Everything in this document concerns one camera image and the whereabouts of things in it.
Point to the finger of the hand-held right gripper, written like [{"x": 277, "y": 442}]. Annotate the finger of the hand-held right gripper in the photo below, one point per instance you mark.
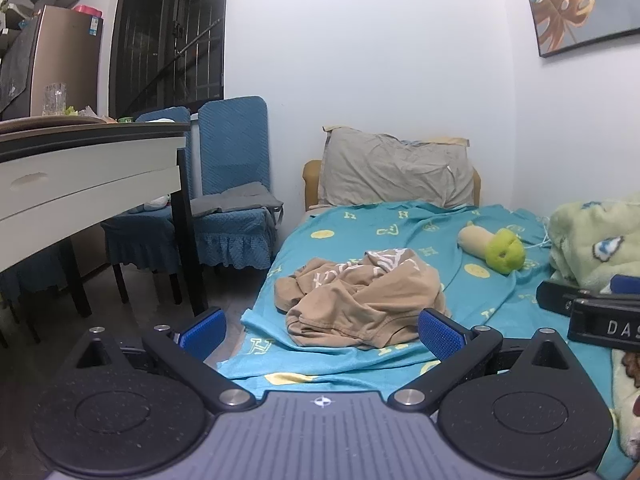
[{"x": 575, "y": 297}]

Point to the grey seat cushion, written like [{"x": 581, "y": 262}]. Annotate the grey seat cushion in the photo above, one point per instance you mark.
[{"x": 235, "y": 200}]

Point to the teal printed bed sheet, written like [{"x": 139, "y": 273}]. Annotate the teal printed bed sheet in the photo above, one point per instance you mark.
[{"x": 400, "y": 240}]

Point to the dark cloth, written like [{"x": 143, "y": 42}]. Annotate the dark cloth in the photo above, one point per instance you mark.
[{"x": 17, "y": 70}]

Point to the white desk black frame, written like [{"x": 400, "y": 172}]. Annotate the white desk black frame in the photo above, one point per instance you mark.
[{"x": 75, "y": 180}]

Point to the pink container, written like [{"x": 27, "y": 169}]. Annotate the pink container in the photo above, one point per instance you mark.
[{"x": 89, "y": 10}]

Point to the framed leaf wall picture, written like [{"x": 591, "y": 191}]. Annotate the framed leaf wall picture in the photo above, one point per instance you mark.
[{"x": 575, "y": 5}]

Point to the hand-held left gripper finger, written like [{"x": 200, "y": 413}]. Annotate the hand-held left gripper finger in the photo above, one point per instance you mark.
[{"x": 440, "y": 335}]

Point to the clear glass cup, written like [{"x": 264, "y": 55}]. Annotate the clear glass cup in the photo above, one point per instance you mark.
[{"x": 54, "y": 100}]

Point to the tan shirt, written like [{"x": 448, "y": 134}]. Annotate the tan shirt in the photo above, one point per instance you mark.
[{"x": 360, "y": 305}]

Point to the green fleece cartoon blanket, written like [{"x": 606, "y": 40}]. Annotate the green fleece cartoon blanket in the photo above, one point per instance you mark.
[{"x": 590, "y": 240}]

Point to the yellow pillow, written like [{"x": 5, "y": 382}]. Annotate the yellow pillow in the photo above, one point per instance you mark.
[{"x": 450, "y": 141}]

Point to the bronze refrigerator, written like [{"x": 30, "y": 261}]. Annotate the bronze refrigerator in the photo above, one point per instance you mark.
[{"x": 65, "y": 60}]

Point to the grey pillow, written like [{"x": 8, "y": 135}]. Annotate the grey pillow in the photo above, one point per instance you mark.
[{"x": 395, "y": 170}]

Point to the white object on chair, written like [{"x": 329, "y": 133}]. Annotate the white object on chair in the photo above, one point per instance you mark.
[{"x": 152, "y": 204}]

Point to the blue covered chair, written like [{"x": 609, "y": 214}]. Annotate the blue covered chair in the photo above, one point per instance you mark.
[
  {"x": 145, "y": 235},
  {"x": 30, "y": 275},
  {"x": 235, "y": 160}
]

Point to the dark metal grille door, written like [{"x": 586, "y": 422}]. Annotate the dark metal grille door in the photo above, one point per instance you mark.
[{"x": 170, "y": 35}]

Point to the beige and green plush toy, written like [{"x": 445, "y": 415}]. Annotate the beige and green plush toy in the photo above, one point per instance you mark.
[{"x": 495, "y": 250}]

